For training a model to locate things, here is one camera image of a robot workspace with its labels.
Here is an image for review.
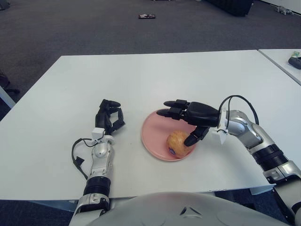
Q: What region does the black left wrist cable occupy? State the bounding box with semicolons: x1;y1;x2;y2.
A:
71;137;95;181

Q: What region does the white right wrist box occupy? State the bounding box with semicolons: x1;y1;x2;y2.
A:
210;106;230;145

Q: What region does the white table leg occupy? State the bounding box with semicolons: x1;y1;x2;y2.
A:
0;84;16;109

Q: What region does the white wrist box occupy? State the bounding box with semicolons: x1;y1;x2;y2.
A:
91;128;105;140
210;106;230;145

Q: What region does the grey robot torso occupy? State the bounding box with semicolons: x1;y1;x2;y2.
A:
89;192;290;226

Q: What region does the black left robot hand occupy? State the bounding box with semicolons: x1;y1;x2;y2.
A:
95;98;127;137

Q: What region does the black ribbed furniture block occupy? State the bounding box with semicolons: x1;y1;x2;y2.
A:
206;0;255;17

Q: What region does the dark grey handheld controller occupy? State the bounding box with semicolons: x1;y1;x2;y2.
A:
288;57;301;69

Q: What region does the pink round plate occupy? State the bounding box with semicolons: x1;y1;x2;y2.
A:
141;108;198;162

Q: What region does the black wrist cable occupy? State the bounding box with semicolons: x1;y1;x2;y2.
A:
71;137;95;181
218;95;261;132

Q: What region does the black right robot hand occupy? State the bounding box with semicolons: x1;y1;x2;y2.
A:
156;99;221;146

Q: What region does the dark office chair base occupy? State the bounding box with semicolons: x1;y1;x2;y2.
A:
0;70;21;95

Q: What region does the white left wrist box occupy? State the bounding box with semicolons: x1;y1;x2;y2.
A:
91;128;105;140

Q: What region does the yellow-red apple with sticker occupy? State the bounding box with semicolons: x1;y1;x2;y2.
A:
166;130;192;158

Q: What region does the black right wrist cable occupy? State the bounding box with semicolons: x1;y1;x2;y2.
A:
218;95;261;132

